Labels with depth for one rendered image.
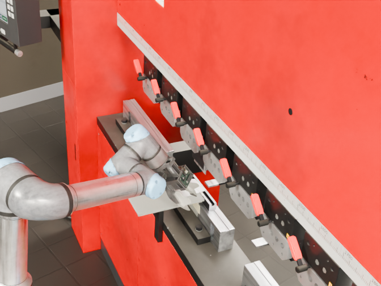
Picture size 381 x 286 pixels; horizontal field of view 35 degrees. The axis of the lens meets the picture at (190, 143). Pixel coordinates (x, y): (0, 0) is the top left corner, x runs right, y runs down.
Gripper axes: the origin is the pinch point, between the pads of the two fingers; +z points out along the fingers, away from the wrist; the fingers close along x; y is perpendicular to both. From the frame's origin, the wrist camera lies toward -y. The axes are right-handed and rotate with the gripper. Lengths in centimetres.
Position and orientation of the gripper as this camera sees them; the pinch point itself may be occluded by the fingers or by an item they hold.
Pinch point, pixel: (189, 201)
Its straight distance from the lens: 211.3
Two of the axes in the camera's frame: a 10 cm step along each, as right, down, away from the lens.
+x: 3.9, -7.0, 6.0
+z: 5.7, 6.9, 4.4
